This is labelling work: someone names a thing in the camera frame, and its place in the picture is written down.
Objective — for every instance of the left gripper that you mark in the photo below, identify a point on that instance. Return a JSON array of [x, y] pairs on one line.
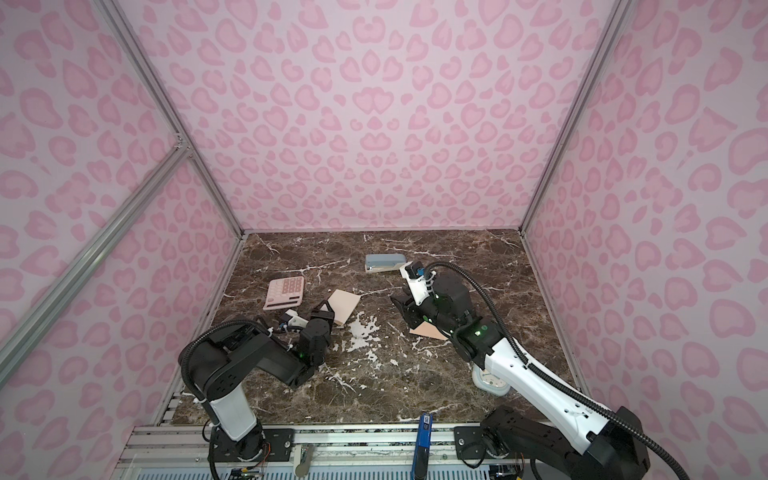
[[319, 317]]

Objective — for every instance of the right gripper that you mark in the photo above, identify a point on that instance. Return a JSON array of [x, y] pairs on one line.
[[409, 311]]

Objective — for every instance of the pink calculator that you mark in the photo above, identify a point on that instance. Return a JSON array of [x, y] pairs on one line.
[[284, 293]]

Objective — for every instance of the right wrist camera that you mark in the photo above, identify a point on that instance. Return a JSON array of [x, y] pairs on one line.
[[418, 282]]

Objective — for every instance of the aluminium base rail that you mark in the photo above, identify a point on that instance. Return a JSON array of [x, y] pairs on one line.
[[350, 451]]

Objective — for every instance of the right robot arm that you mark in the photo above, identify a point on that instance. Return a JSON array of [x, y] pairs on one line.
[[576, 438]]

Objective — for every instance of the beige lined letter paper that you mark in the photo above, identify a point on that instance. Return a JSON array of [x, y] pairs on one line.
[[343, 304]]

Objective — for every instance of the blue tool on rail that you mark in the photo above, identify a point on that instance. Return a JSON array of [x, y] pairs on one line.
[[420, 462]]

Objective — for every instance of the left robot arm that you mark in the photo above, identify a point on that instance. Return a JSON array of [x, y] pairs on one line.
[[214, 366]]

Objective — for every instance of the white alarm clock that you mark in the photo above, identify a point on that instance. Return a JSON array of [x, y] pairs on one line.
[[486, 381]]

